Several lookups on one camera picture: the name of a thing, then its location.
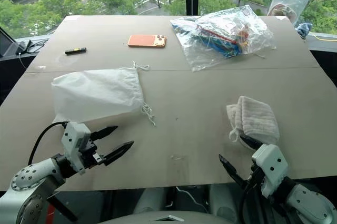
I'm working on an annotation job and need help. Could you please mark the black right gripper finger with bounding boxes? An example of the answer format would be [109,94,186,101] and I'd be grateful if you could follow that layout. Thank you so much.
[219,154,250,189]
[239,135,264,152]

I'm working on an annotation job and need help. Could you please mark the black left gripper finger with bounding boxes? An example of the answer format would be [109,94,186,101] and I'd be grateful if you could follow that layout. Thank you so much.
[90,126,118,141]
[101,140,135,167]

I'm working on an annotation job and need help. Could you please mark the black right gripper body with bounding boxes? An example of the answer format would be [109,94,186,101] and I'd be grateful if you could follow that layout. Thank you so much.
[246,164,266,191]

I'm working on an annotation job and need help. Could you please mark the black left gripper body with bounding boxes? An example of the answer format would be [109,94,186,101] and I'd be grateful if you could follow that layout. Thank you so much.
[78,135,106,171]

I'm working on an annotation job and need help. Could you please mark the folded white towel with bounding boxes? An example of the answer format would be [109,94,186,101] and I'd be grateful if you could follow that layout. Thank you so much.
[226,96,281,146]

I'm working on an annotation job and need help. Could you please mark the clear bag of colourful items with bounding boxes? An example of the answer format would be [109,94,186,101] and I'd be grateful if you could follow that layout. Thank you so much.
[169,4,277,73]

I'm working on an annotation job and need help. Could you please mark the clear zip bag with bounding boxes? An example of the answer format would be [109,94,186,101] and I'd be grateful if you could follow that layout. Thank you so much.
[266,0,310,29]

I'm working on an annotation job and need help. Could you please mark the dark rounded shape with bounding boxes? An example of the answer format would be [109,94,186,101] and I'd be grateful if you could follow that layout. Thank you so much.
[207,182,244,223]

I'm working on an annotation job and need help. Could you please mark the grey robot torso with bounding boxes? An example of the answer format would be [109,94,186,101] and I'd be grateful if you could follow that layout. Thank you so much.
[104,209,239,224]

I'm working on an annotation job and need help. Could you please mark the small black remote stick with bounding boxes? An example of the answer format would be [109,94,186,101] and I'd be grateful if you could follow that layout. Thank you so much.
[64,47,87,56]

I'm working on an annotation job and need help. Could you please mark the orange smartphone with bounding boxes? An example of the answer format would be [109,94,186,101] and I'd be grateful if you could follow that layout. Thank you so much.
[127,34,168,49]

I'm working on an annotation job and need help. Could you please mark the black power adapter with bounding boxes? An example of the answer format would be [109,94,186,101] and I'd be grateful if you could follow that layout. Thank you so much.
[16,39,34,54]

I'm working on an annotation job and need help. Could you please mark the blue cloth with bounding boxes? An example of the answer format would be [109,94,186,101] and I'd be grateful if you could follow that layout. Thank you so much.
[295,23,313,38]

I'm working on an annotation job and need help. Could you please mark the dark tablet screen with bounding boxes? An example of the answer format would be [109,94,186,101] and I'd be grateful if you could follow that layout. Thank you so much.
[0,26,19,57]

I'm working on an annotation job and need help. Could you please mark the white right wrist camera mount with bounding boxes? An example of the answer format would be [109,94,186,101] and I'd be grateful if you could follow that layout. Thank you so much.
[251,143,289,199]

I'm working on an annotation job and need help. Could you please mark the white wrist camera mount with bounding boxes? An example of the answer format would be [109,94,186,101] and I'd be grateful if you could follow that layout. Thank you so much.
[251,143,289,199]
[61,121,92,175]

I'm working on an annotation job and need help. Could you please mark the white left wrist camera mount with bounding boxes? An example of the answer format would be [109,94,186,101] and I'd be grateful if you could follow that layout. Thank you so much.
[61,121,92,175]

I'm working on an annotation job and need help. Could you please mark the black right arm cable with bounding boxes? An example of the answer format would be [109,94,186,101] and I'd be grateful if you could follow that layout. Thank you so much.
[237,178,262,224]

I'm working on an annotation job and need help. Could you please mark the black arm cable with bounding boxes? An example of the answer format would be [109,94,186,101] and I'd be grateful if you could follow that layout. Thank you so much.
[237,178,262,224]
[27,121,70,166]

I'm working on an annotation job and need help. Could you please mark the white drawstring bag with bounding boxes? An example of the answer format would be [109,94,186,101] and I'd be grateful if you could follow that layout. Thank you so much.
[50,60,156,127]

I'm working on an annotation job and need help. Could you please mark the white cable under table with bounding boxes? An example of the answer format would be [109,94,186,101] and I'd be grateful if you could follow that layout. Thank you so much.
[175,185,209,213]

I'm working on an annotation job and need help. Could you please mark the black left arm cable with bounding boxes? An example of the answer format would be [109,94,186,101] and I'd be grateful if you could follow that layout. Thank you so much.
[27,121,70,166]

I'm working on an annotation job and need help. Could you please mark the black table leg bracket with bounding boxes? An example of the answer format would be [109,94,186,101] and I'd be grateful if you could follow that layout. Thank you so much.
[46,191,79,222]

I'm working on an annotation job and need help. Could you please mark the thin white cable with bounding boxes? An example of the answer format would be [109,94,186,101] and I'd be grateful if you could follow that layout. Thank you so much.
[17,52,29,70]

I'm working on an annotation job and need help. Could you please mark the thin black cable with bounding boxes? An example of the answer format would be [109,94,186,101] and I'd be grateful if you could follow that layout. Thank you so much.
[28,38,49,53]

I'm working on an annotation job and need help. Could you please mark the yellow cable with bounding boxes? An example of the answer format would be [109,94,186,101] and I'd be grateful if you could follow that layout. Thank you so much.
[311,33,337,43]

